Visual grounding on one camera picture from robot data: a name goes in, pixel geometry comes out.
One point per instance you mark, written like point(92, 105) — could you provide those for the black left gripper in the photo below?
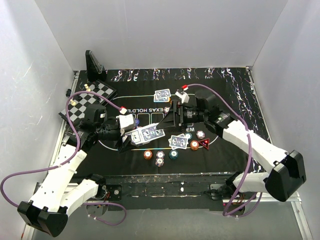
point(127, 145)

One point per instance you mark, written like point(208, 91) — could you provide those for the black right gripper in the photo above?
point(169, 120)

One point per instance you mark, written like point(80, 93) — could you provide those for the pink chips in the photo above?
point(167, 109)
point(200, 134)

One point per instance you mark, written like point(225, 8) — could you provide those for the card drawn from deck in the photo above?
point(151, 133)

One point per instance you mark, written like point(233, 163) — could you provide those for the dealt cards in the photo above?
point(178, 142)
point(162, 96)

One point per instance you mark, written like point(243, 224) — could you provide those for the orange poker chip stack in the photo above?
point(148, 154)

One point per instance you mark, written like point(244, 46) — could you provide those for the green chips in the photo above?
point(188, 135)

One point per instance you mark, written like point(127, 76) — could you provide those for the orange chips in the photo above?
point(194, 145)

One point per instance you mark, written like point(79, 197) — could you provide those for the green poker chip stack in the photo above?
point(173, 154)

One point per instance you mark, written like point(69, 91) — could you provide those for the pink chip front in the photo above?
point(159, 162)

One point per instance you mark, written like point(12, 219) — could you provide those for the red black all-in marker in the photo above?
point(205, 143)

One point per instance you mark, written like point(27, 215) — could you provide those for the blue playing card deck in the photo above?
point(137, 139)

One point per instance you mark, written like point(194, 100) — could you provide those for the blue small blind button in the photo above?
point(137, 122)

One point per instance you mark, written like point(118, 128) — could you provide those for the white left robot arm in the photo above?
point(49, 208)

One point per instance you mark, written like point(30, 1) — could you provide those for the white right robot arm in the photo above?
point(284, 171)

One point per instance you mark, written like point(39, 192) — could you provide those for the black poker table mat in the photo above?
point(134, 90)

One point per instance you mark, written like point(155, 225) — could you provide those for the gold chess pieces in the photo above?
point(87, 88)

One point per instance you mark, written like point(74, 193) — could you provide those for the white chess pawn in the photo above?
point(72, 102)

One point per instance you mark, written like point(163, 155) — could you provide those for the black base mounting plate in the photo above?
point(167, 191)

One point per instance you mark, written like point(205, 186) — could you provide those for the black triangular card stand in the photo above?
point(95, 70)

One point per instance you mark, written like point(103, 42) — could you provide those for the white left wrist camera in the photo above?
point(127, 122)

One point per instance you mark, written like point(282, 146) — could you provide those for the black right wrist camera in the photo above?
point(202, 99)

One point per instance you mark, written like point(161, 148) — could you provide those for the aluminium rail frame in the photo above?
point(187, 218)

